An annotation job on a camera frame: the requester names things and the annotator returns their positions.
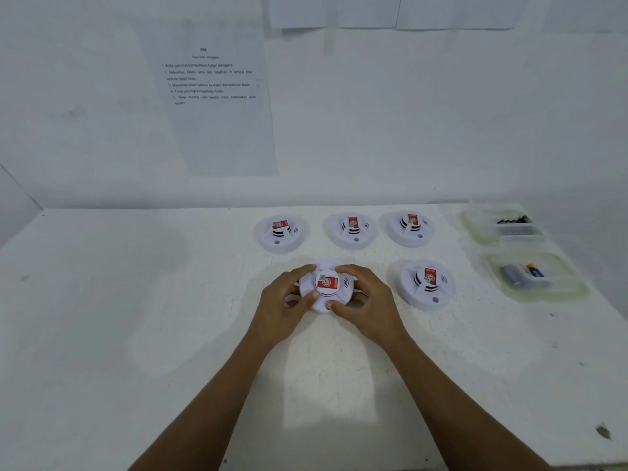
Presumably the person's right hand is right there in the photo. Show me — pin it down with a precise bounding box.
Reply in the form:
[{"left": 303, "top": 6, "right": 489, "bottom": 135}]
[{"left": 326, "top": 263, "right": 412, "bottom": 355}]

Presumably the person's left hand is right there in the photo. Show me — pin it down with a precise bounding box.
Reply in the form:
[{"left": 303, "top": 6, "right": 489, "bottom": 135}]
[{"left": 244, "top": 263, "right": 321, "bottom": 353}]

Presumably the white smoke detector red label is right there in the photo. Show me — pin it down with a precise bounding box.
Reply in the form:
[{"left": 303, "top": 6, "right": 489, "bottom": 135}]
[
  {"left": 396, "top": 259, "right": 456, "bottom": 312},
  {"left": 298, "top": 259, "right": 355, "bottom": 315},
  {"left": 254, "top": 215, "right": 307, "bottom": 254},
  {"left": 386, "top": 210, "right": 435, "bottom": 249},
  {"left": 324, "top": 212, "right": 377, "bottom": 251}
]

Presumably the person's right forearm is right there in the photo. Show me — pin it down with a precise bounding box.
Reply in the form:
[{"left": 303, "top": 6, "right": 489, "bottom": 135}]
[{"left": 386, "top": 333, "right": 550, "bottom": 471}]

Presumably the person's left forearm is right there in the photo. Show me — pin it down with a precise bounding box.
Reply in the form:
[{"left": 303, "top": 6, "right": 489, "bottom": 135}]
[{"left": 127, "top": 333, "right": 271, "bottom": 471}]

